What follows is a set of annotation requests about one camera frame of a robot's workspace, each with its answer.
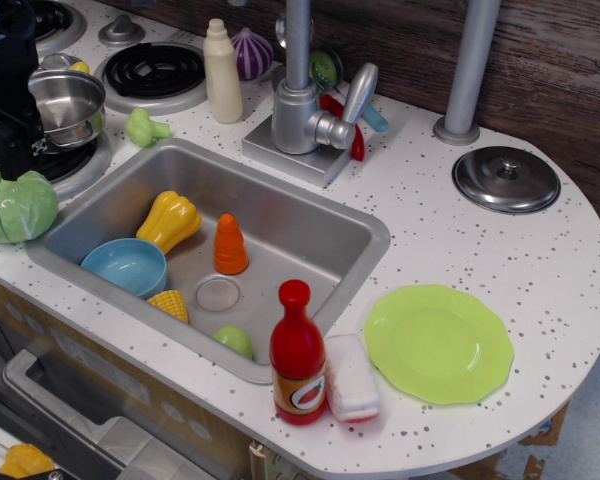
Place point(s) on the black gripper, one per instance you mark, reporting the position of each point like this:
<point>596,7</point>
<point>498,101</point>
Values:
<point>20,146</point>

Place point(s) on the orange toy carrot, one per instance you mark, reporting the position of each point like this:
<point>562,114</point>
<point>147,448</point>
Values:
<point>230,254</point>

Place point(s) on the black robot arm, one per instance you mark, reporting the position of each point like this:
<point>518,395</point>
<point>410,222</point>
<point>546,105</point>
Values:
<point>18,61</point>

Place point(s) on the green plastic plate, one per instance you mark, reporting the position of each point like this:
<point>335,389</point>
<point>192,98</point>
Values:
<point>438,344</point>

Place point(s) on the black coil burner left-front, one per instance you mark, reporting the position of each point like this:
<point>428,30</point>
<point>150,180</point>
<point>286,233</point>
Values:
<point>72,172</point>

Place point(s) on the steel cooking pot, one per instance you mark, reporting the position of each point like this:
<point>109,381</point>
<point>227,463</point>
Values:
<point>71,107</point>

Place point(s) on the green toy cabbage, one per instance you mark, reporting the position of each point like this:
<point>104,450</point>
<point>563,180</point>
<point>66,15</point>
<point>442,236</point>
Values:
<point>28,207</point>

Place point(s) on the yellow toy behind pot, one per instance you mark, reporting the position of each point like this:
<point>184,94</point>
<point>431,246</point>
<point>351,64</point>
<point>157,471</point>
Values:
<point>80,66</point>

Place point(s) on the black coil burner top-left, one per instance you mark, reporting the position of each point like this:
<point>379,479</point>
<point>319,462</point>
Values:
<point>58,26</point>

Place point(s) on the light green toy broccoli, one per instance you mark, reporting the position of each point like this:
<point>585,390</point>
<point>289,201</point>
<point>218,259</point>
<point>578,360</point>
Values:
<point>142,130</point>

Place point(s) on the silver stove knob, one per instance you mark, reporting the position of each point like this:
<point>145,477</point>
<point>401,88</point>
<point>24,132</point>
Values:
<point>121,32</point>

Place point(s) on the black coil burner centre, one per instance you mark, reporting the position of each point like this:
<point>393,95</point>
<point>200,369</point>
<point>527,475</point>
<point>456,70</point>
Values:
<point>162,77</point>

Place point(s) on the blue plastic bowl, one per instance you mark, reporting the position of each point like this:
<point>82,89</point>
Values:
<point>135,265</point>

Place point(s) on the yellow toy squash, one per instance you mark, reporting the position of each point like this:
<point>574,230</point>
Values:
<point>172,219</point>

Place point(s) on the silver sink basin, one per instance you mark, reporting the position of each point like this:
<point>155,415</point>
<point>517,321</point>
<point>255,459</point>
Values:
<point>257,232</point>

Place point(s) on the cream plastic bottle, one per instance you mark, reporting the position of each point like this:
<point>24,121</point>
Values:
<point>222,78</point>

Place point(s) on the yellow toy corn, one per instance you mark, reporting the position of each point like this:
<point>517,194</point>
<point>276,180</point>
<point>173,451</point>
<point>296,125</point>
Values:
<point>171,302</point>

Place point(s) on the purple toy onion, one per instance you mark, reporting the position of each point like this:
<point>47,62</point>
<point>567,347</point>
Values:
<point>253,53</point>

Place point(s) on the green toy lime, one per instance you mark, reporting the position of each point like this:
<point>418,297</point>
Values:
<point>235,338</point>

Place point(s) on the silver toy faucet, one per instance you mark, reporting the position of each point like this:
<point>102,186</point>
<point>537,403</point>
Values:
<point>300,138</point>

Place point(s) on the red toy chili pepper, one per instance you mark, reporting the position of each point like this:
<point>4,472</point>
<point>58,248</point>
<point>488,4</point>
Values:
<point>333,106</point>

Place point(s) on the yellow toy on floor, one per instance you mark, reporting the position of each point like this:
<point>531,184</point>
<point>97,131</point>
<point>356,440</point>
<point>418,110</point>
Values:
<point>24,460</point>

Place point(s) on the green pea can toy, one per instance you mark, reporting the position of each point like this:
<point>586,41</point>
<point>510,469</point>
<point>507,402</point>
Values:
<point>325,68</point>

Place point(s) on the red ketchup bottle toy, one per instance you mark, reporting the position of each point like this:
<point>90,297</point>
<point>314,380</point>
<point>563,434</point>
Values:
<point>298,359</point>

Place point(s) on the white and red sponge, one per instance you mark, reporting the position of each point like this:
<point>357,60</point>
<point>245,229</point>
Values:
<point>351,392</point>

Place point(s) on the grey support pole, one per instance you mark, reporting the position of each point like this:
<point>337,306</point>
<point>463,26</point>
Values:
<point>458,127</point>

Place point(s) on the steel pot lid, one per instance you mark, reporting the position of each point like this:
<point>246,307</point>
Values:
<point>506,180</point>

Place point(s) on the oven door handle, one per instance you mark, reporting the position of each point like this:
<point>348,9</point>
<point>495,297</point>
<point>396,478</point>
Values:
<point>113,444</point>

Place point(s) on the blue utensil handle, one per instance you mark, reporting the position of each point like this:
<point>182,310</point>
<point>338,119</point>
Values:
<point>375,119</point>

